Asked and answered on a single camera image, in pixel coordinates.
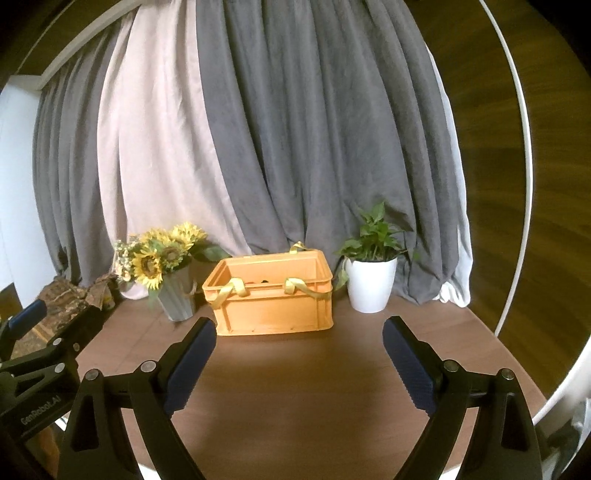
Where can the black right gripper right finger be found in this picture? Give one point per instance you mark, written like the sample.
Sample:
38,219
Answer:
503,443

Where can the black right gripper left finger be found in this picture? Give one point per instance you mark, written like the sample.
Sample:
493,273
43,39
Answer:
96,444

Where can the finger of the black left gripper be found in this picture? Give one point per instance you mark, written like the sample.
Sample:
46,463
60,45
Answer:
19,325

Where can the patterned brown cushion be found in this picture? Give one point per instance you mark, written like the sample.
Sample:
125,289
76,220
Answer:
69,306

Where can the sunflower bouquet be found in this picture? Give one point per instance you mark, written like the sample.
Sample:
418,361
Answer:
143,262

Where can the grey ribbed vase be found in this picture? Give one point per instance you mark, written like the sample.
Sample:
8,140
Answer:
176,295

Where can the white plant pot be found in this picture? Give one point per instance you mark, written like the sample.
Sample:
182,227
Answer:
370,284

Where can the white sheer curtain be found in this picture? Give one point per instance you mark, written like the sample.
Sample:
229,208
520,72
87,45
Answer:
156,159

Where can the green potted plant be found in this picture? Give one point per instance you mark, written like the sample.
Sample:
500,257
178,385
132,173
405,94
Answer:
377,241

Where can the orange plastic crate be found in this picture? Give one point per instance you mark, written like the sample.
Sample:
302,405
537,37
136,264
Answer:
271,294

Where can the grey curtain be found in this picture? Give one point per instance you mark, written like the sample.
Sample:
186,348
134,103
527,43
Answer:
317,109

